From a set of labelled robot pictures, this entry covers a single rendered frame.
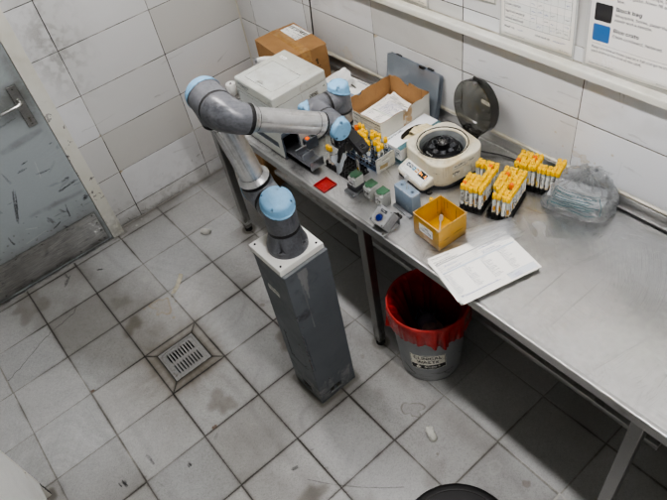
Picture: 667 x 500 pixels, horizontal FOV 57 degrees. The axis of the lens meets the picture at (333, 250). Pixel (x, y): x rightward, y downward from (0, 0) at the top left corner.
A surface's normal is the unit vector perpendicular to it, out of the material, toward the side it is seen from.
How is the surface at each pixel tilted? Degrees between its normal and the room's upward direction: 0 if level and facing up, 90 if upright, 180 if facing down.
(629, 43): 92
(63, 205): 90
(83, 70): 90
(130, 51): 90
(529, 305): 0
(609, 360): 0
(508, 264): 1
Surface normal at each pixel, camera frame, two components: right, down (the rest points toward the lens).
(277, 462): -0.15, -0.68
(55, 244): 0.63, 0.49
